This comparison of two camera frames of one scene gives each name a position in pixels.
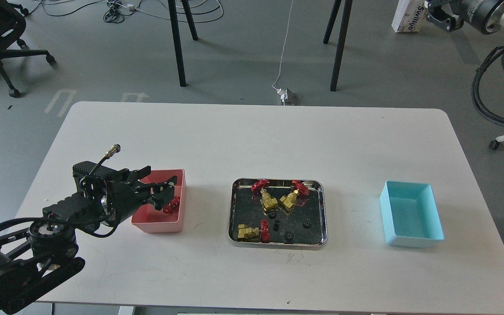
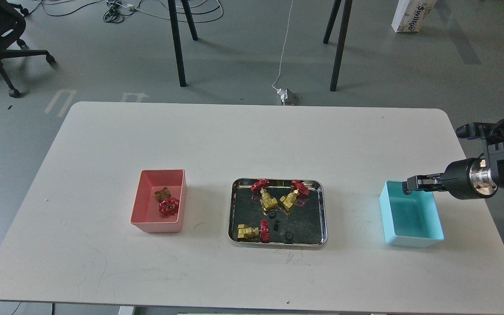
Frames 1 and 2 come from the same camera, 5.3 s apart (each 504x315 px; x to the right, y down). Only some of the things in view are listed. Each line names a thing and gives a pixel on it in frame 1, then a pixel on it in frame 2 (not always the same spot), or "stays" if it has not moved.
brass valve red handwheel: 173,207 stays
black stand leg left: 178,38 stays
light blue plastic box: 411,214 stays
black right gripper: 448,14 -> 436,182
